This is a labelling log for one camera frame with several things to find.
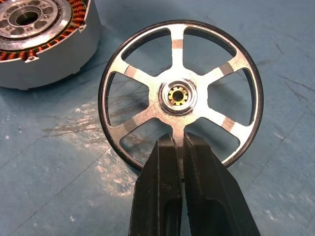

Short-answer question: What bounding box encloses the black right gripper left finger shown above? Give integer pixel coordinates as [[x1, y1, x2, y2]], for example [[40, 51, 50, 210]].
[[127, 133, 184, 236]]

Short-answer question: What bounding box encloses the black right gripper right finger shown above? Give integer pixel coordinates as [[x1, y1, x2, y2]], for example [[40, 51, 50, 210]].
[[182, 131, 261, 236]]

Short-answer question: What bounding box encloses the silver spoked rotor wheel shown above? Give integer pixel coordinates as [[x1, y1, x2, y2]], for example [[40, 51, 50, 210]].
[[97, 19, 264, 179]]

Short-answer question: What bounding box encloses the grey motor stator housing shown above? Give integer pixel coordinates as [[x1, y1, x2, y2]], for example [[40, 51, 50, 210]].
[[0, 0, 103, 91]]

